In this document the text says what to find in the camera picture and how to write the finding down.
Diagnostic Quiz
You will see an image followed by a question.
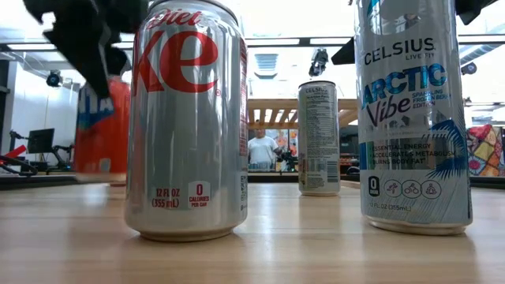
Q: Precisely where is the black metal table frame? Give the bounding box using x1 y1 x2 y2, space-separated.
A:
0 172 505 190

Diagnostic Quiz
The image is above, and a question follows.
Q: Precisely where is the Celsius Arctic Vibe can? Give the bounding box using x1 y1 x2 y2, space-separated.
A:
353 0 473 237

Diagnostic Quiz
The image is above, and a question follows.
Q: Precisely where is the red background object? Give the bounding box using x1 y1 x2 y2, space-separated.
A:
3 144 28 159

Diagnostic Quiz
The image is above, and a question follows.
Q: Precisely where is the white Celsius slim can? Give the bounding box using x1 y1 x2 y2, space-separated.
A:
297 80 341 197

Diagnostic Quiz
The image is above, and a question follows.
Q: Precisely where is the silver Diet Coke can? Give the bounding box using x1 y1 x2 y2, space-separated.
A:
124 0 249 243

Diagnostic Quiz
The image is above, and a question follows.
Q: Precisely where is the wooden slatted shelf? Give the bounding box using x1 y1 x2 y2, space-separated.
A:
247 98 359 129

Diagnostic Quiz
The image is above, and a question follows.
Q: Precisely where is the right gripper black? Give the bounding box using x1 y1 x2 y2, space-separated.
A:
455 0 500 25

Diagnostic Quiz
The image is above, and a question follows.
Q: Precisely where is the orange Fanta can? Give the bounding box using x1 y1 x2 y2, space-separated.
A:
73 77 132 185

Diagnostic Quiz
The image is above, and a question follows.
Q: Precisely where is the person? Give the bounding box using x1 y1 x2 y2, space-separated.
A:
247 128 282 173

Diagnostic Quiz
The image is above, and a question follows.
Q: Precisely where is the black computer monitor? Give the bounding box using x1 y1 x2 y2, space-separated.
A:
26 128 56 155

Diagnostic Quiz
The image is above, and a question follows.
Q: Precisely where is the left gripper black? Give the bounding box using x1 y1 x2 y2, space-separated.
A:
23 0 149 99

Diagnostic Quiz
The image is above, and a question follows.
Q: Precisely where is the ceiling air vent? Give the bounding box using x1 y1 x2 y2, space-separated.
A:
254 53 279 80

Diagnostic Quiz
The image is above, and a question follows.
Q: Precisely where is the colourful patchwork cloth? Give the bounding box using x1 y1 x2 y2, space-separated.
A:
466 124 505 178

